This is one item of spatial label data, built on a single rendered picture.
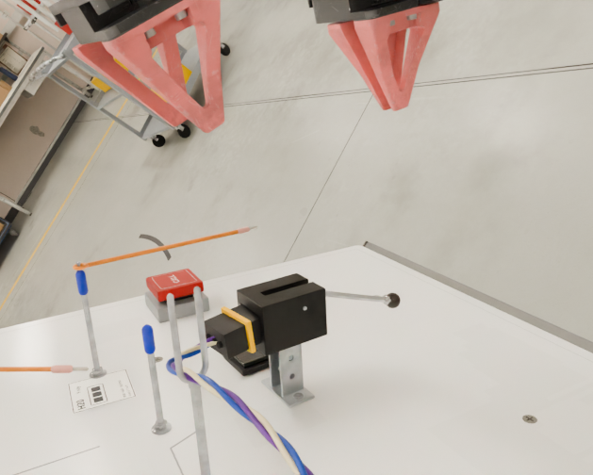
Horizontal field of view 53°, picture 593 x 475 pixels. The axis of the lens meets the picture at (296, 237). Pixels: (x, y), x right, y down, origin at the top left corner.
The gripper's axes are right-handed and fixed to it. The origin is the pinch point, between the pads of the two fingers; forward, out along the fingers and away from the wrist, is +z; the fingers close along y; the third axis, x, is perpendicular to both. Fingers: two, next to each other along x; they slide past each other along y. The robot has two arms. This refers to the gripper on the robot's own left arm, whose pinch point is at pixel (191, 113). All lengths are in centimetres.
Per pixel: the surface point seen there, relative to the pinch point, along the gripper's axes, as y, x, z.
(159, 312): -19.0, -7.5, 20.2
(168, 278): -22.2, -4.4, 19.2
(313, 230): -166, 75, 112
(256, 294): -0.6, -2.4, 14.3
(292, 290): 0.5, -0.1, 15.3
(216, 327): 0.0, -6.4, 13.9
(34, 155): -803, 42, 138
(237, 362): -6.2, -5.6, 22.0
